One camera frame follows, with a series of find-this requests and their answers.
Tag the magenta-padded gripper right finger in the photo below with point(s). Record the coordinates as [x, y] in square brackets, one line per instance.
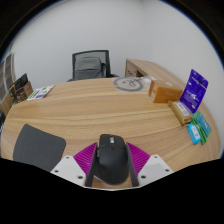
[153, 166]

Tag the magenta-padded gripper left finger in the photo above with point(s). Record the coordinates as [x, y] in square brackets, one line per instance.
[68, 166]

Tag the black computer mouse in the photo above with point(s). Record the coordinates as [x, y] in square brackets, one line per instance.
[111, 160]

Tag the dark grey mouse pad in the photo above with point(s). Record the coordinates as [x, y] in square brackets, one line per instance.
[38, 146]

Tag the small blue pack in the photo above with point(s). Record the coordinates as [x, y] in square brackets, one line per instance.
[194, 134]

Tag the tan box with white label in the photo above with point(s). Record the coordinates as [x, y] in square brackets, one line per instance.
[181, 112]

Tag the green pack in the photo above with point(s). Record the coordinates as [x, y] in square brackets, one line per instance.
[204, 126]

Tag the orange-brown cardboard box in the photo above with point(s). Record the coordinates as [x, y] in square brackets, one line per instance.
[166, 92]

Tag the white green printed leaflet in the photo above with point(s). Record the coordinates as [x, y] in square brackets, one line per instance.
[40, 92]

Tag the brown cardboard box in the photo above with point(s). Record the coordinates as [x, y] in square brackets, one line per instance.
[21, 95]

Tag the purple retail package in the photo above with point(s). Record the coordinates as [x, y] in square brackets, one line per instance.
[195, 91]

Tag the wooden side desk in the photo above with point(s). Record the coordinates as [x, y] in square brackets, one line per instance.
[153, 68]

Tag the black box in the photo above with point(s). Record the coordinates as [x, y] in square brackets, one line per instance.
[20, 80]

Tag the grey backpack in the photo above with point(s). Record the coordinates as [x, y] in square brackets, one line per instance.
[88, 67]

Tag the wooden shelf unit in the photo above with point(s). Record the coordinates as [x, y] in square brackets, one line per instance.
[6, 80]

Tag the black mesh office chair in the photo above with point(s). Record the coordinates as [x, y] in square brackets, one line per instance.
[77, 54]

